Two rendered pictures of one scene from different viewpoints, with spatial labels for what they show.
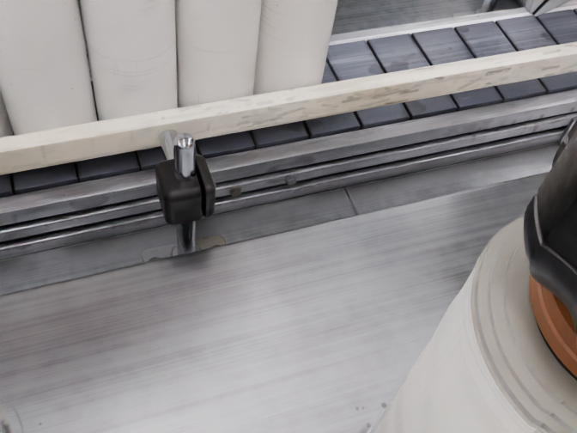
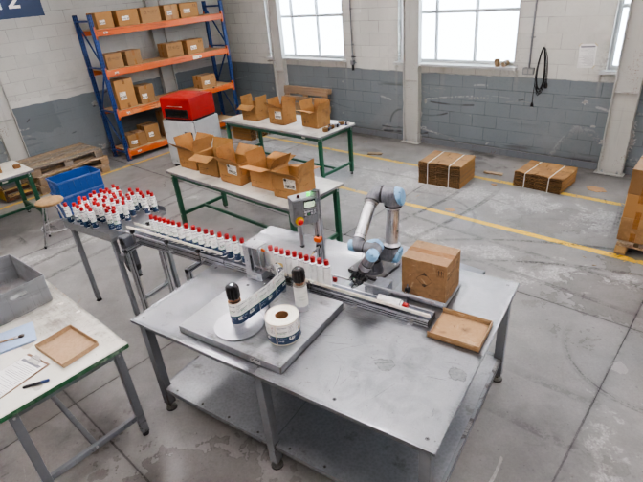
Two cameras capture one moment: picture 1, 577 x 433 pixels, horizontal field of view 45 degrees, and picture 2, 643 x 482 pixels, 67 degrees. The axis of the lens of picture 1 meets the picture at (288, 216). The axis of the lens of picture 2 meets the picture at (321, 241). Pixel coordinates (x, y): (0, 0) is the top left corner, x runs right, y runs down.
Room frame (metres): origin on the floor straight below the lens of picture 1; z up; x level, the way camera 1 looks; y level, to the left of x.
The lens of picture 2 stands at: (-0.89, -2.40, 2.70)
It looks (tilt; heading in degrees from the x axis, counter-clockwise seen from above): 28 degrees down; 63
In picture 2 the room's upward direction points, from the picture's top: 5 degrees counter-clockwise
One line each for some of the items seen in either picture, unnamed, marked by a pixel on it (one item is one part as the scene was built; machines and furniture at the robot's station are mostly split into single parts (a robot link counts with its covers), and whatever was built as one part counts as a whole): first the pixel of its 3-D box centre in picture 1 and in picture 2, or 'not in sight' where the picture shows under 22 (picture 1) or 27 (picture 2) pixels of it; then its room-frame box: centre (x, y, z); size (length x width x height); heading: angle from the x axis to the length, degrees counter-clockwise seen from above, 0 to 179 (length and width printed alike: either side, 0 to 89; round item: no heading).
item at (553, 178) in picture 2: not in sight; (544, 176); (4.60, 1.59, 0.11); 0.65 x 0.54 x 0.22; 106
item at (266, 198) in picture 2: not in sight; (253, 207); (0.82, 2.67, 0.39); 2.20 x 0.80 x 0.78; 109
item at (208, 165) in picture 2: not in sight; (211, 158); (0.55, 3.04, 0.97); 0.44 x 0.38 x 0.37; 24
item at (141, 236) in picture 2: not in sight; (186, 282); (-0.34, 1.35, 0.47); 1.17 x 0.38 x 0.94; 118
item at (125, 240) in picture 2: not in sight; (128, 252); (-0.69, 1.77, 0.71); 0.15 x 0.12 x 0.34; 28
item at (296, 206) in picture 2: not in sight; (303, 208); (0.34, 0.24, 1.38); 0.17 x 0.10 x 0.19; 173
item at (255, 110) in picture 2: not in sight; (254, 106); (1.95, 5.13, 0.97); 0.51 x 0.36 x 0.37; 22
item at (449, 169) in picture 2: not in sight; (446, 168); (3.74, 2.56, 0.16); 0.65 x 0.54 x 0.32; 114
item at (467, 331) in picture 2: not in sight; (459, 328); (0.78, -0.78, 0.85); 0.30 x 0.26 x 0.04; 118
